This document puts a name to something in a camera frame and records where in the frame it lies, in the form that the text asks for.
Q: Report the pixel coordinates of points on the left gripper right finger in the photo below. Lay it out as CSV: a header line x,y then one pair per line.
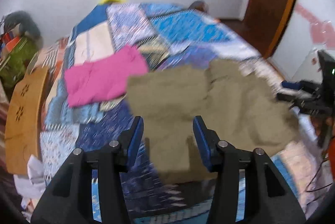
x,y
268,197

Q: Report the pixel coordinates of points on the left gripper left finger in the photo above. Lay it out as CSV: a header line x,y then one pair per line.
x,y
68,197

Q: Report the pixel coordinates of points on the khaki olive pants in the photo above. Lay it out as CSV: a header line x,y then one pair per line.
x,y
240,108

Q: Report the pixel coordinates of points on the crumpled white cloth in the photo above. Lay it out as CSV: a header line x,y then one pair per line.
x,y
31,186

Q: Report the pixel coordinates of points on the wooden lap desk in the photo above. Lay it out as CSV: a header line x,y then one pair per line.
x,y
23,121

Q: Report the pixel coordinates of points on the pink folded garment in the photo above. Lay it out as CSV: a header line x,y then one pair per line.
x,y
104,79

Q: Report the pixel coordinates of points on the green storage bag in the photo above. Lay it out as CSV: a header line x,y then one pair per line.
x,y
13,68

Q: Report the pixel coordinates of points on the blue patchwork bedspread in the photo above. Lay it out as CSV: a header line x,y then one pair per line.
x,y
167,36

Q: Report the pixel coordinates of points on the orange box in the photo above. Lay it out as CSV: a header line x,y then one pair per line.
x,y
9,40

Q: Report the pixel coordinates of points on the grey plush pillow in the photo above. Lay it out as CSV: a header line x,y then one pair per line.
x,y
21,24

